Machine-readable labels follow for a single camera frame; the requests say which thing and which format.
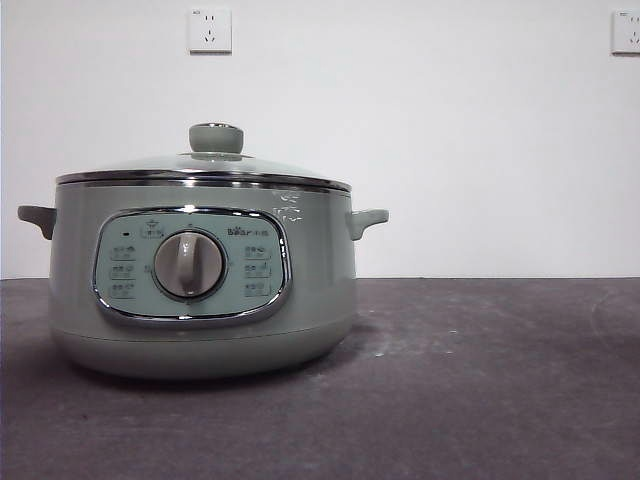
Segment glass lid with green knob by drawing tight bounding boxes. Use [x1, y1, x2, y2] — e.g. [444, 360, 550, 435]
[54, 121, 352, 194]

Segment pale green electric cooking pot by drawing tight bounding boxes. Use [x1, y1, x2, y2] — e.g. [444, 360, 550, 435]
[17, 172, 390, 384]

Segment white wall socket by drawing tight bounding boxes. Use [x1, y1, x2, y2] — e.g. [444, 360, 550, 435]
[609, 9, 640, 57]
[188, 6, 234, 56]

